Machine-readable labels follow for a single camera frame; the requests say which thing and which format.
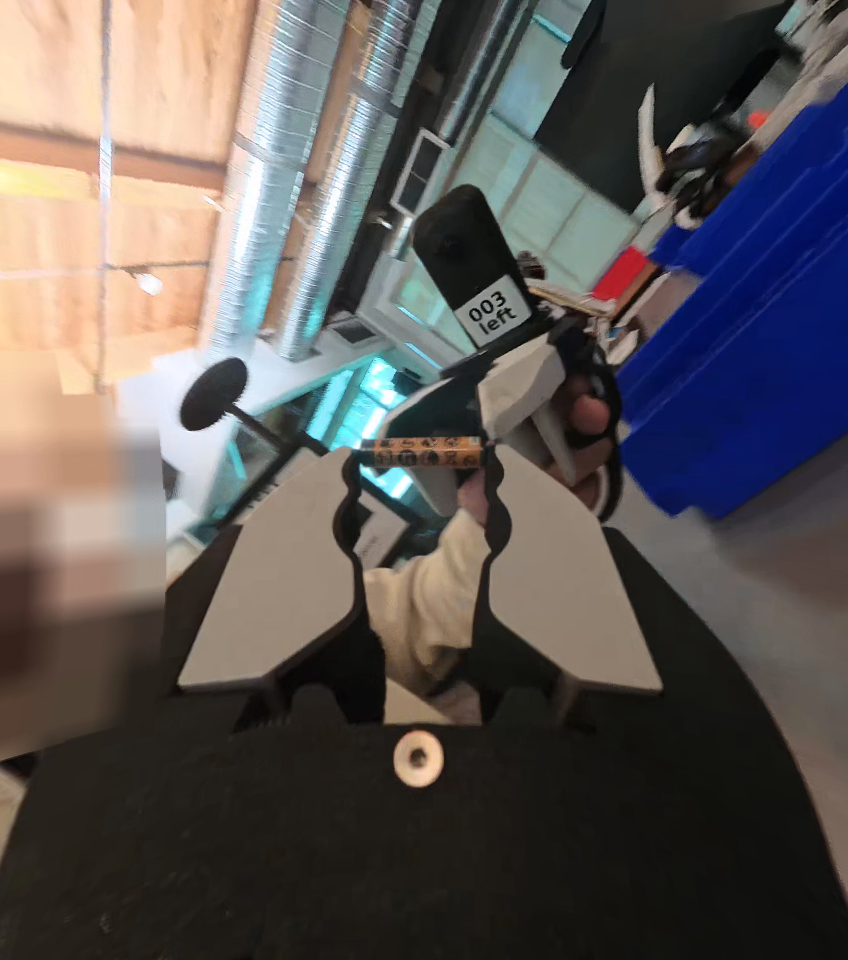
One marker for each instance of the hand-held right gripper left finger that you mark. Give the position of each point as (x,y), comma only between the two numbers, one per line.
(266,600)

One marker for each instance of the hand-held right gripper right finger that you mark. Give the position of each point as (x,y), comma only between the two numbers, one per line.
(566,600)

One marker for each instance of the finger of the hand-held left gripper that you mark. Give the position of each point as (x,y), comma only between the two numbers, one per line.
(440,491)
(431,412)

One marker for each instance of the blue plastic bin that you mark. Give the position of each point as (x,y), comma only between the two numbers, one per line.
(769,300)

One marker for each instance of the grey desk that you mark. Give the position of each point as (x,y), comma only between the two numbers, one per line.
(806,675)

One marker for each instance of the person's left hand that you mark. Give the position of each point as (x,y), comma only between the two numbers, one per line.
(590,409)

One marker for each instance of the black framed marker poster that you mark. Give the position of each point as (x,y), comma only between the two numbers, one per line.
(383,532)

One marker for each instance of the small red bin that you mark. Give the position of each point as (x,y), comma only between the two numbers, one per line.
(623,274)

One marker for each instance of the black stand with round top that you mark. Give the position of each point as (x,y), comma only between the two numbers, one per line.
(214,394)

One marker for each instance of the black monitor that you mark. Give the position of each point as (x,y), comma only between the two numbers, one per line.
(656,75)

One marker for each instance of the round ceiling lamp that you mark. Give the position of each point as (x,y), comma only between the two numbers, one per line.
(148,283)

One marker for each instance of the orange traffic cone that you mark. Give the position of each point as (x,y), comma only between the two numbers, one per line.
(757,118)

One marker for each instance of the wall air vent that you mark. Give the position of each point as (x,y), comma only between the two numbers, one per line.
(420,172)

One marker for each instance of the thin silver ventilation duct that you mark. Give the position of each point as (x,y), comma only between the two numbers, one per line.
(349,187)

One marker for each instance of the large silver ventilation duct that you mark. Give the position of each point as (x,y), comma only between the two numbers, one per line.
(266,187)

